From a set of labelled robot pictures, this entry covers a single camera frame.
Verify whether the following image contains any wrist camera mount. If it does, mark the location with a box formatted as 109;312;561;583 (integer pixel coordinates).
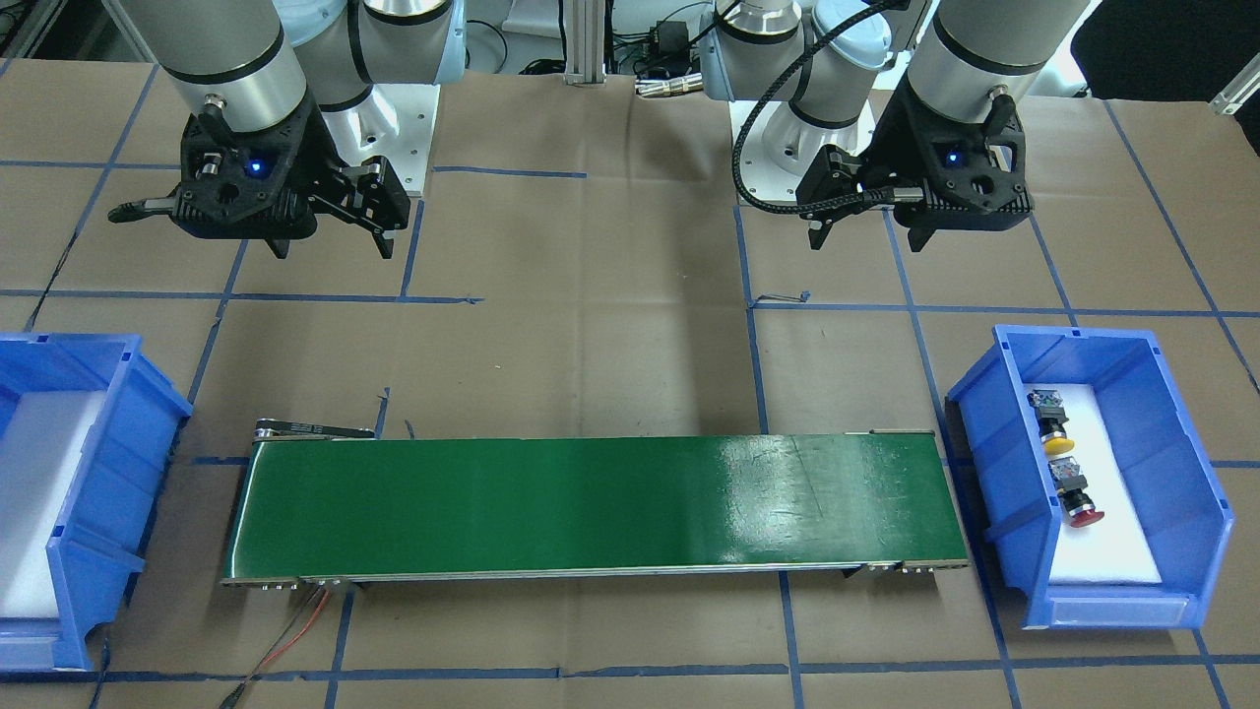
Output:
858;78;1034;230
108;94;341;242

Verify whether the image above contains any red push button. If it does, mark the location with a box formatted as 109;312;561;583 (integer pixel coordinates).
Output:
1048;455;1105;529

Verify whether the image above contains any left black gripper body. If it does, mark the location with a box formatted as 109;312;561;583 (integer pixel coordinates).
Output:
796;145;896;229

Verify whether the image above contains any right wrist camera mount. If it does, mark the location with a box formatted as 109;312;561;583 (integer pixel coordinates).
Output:
108;94;341;242

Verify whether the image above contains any black power adapter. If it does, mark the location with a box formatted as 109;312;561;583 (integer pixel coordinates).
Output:
649;20;690;57

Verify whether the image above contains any green conveyor belt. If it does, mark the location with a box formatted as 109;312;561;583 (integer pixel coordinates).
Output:
221;431;969;587

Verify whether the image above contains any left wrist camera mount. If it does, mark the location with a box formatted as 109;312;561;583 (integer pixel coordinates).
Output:
858;78;1034;230

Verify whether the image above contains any aluminium frame post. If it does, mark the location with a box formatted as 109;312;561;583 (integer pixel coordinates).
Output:
559;1;610;86

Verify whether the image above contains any black braided cable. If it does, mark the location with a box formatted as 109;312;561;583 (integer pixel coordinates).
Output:
731;0;921;214

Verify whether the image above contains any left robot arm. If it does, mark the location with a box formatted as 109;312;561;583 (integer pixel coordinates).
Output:
699;1;1087;252

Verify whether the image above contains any red black wire pair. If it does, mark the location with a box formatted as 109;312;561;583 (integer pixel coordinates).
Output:
219;589;331;709

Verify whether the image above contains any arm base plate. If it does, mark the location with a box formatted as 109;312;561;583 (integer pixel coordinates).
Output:
740;99;876;207
323;84;441;198

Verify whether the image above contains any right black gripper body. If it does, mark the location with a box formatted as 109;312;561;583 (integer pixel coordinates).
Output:
310;156;410;237

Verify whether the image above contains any blue storage bin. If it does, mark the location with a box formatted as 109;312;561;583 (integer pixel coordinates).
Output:
1;332;193;672
949;326;1234;628

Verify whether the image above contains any yellow push button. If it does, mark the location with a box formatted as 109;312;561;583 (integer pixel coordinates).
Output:
1027;389;1076;458

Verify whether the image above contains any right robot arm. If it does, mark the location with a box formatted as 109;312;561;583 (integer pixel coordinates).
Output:
108;1;467;259

